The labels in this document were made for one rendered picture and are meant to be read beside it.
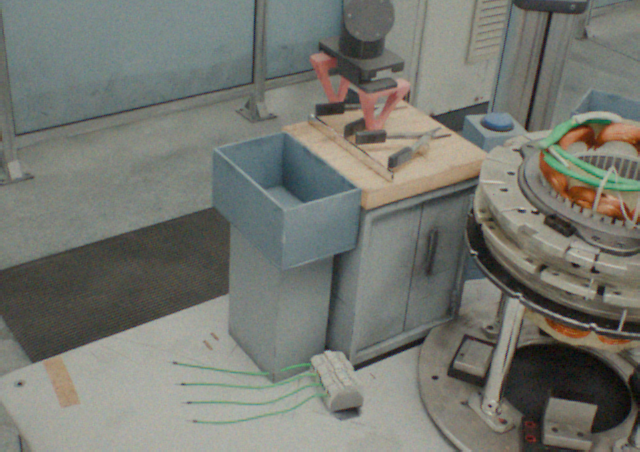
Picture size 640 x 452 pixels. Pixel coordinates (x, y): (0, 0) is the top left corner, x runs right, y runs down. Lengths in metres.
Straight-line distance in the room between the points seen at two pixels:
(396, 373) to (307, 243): 0.27
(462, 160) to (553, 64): 0.39
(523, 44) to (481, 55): 2.09
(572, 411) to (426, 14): 2.35
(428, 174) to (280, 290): 0.23
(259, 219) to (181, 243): 1.77
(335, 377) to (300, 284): 0.13
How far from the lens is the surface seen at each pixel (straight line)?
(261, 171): 1.19
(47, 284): 2.70
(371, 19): 1.03
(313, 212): 1.04
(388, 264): 1.16
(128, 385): 1.21
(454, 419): 1.16
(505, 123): 1.33
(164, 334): 1.28
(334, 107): 1.20
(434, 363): 1.24
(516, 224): 0.99
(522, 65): 1.49
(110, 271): 2.73
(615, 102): 1.44
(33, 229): 2.97
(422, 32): 3.35
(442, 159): 1.15
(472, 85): 3.62
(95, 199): 3.10
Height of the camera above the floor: 1.60
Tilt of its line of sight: 32 degrees down
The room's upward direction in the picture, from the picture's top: 5 degrees clockwise
